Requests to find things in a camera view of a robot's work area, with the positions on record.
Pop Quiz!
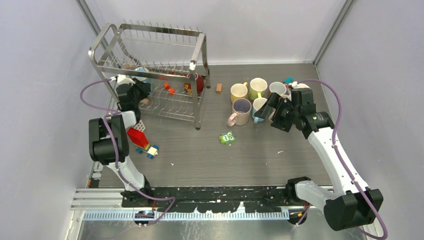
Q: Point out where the small teal block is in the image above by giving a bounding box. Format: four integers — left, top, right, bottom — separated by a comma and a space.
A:
283, 77, 294, 84

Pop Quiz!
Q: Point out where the pink faceted mug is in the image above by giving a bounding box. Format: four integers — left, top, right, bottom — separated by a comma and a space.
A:
296, 83, 310, 89

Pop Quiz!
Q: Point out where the colourful brick toy car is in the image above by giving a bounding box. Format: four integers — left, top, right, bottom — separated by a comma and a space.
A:
126, 127, 159, 159

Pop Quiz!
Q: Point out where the beige patterned mug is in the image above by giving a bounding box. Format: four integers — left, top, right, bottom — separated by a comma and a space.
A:
281, 94, 292, 101

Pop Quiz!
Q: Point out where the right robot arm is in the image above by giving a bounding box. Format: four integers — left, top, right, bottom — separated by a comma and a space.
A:
254, 88, 384, 231

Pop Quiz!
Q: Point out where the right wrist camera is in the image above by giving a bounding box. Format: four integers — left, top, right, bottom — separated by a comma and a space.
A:
288, 81, 300, 90

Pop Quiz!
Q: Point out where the steel two-tier dish rack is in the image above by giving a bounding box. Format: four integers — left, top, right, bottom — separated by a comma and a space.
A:
88, 21, 211, 129

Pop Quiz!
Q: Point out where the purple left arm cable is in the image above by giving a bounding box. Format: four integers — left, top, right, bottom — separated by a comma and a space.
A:
79, 77, 176, 227

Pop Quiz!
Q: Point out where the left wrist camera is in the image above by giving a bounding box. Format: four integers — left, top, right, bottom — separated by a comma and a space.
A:
110, 74, 136, 86

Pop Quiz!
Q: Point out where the small wooden block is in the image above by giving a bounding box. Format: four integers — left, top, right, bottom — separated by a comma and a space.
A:
215, 83, 222, 94

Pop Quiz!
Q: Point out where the yellow cup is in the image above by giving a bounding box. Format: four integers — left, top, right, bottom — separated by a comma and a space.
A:
230, 82, 248, 103

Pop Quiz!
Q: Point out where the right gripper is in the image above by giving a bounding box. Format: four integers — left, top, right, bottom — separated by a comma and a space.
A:
254, 92, 300, 133

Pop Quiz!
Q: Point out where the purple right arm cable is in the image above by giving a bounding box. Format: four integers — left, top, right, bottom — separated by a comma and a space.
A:
291, 79, 388, 240

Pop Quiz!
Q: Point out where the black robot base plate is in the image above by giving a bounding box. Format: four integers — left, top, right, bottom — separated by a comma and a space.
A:
120, 186, 309, 213

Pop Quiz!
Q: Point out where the green owl toy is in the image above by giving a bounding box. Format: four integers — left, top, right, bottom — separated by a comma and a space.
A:
219, 131, 237, 145

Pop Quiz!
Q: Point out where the pale pink marbled mug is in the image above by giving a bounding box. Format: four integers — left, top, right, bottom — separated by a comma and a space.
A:
227, 98, 252, 127

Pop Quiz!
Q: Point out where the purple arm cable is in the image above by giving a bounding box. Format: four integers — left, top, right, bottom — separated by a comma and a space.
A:
79, 77, 176, 227
291, 79, 388, 240

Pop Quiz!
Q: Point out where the blue patterned mug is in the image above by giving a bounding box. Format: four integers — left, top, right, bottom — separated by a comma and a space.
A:
134, 67, 152, 84

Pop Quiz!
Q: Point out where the salmon floral mug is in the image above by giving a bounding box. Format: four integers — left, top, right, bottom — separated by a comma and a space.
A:
268, 81, 287, 96

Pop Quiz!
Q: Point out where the lime green mug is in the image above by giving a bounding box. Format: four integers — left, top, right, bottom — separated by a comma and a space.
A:
248, 77, 268, 101

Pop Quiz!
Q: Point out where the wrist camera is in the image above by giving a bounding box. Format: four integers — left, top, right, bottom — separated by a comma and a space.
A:
288, 81, 300, 90
110, 74, 136, 86

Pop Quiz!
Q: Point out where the white grid brick piece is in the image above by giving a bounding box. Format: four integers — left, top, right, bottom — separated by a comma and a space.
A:
134, 120, 146, 132

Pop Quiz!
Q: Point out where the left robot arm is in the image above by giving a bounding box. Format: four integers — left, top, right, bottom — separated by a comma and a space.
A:
88, 80, 154, 207

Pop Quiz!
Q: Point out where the light blue mug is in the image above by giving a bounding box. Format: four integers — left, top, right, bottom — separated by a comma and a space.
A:
251, 97, 267, 124

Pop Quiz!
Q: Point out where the orange toy piece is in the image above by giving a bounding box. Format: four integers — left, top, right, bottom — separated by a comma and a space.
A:
168, 88, 175, 96
163, 82, 170, 90

